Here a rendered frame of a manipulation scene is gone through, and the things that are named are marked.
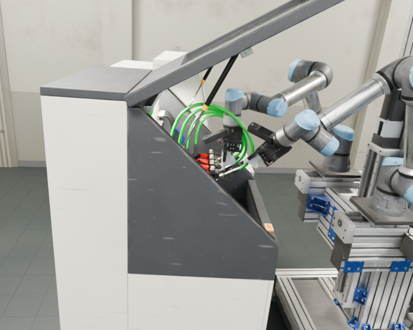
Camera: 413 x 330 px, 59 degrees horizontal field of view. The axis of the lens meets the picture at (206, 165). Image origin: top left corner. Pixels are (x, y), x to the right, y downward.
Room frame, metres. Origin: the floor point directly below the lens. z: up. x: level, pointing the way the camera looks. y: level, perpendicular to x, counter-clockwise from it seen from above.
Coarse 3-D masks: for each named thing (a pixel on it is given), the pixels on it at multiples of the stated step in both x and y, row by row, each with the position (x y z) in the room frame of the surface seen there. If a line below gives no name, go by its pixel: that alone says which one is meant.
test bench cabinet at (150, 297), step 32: (128, 288) 1.18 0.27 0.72; (160, 288) 1.19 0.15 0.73; (192, 288) 1.19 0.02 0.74; (224, 288) 1.20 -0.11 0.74; (256, 288) 1.21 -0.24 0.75; (128, 320) 1.18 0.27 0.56; (160, 320) 1.19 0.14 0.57; (192, 320) 1.20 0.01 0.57; (224, 320) 1.20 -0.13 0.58; (256, 320) 1.21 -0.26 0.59
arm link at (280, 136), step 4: (280, 128) 1.30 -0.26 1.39; (276, 132) 1.31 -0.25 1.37; (280, 132) 1.29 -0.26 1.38; (276, 136) 1.29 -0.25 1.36; (280, 136) 1.28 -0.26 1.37; (284, 136) 1.27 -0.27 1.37; (280, 140) 1.28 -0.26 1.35; (284, 140) 1.27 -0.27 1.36; (288, 140) 1.26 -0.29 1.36; (284, 144) 1.28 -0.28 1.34; (288, 144) 1.28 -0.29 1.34
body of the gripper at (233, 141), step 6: (228, 126) 1.52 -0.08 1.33; (234, 126) 1.52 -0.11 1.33; (240, 126) 1.54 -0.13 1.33; (228, 132) 1.54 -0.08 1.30; (234, 132) 1.54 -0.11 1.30; (240, 132) 1.53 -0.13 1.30; (222, 138) 1.58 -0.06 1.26; (228, 138) 1.54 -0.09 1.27; (234, 138) 1.54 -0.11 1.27; (240, 138) 1.53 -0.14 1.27; (222, 144) 1.55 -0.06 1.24; (228, 144) 1.52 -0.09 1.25; (234, 144) 1.53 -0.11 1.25; (228, 150) 1.53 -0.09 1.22; (234, 150) 1.53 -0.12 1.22; (240, 150) 1.52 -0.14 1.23
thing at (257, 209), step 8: (248, 184) 1.80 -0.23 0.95; (248, 192) 1.79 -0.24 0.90; (256, 192) 1.70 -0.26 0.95; (248, 200) 1.76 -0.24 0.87; (256, 200) 1.60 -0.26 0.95; (248, 208) 1.73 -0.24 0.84; (256, 208) 1.52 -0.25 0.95; (264, 208) 1.53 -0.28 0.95; (256, 216) 1.51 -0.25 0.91; (264, 216) 1.45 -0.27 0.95; (272, 232) 1.31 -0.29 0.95
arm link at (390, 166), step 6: (384, 162) 1.44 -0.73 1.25; (390, 162) 1.41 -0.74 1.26; (396, 162) 1.40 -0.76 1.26; (402, 162) 1.39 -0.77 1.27; (384, 168) 1.43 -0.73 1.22; (390, 168) 1.40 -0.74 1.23; (396, 168) 1.38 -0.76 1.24; (384, 174) 1.42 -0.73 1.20; (390, 174) 1.38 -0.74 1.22; (378, 180) 1.45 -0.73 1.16; (384, 180) 1.41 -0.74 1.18; (390, 180) 1.37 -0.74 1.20; (378, 186) 1.44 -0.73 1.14; (384, 186) 1.41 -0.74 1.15; (390, 186) 1.37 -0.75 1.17; (396, 192) 1.38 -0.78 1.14
